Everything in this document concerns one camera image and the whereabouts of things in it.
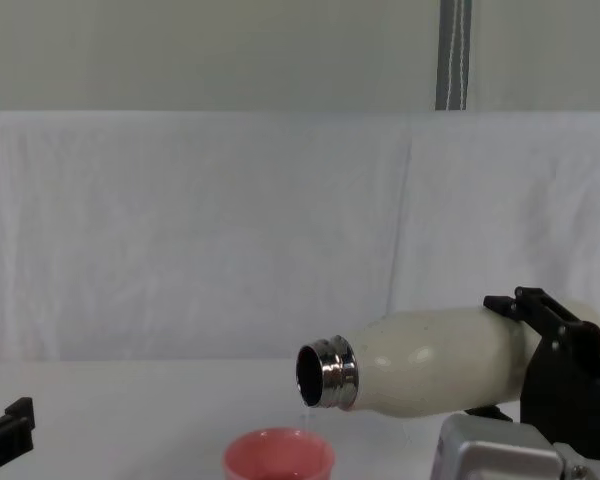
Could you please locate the white curtain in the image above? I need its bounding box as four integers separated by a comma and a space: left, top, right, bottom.
0, 108, 600, 363

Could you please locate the cream vacuum bottle steel neck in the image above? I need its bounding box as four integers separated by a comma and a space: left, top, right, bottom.
294, 298, 600, 419

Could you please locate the white table cloth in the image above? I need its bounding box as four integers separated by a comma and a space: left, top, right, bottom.
0, 356, 600, 480

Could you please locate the grey striped post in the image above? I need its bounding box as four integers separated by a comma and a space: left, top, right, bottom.
435, 0, 474, 112

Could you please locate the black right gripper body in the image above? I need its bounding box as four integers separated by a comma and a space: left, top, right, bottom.
519, 327, 600, 480

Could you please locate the pink plastic cup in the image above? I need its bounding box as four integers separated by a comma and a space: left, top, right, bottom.
223, 425, 337, 480

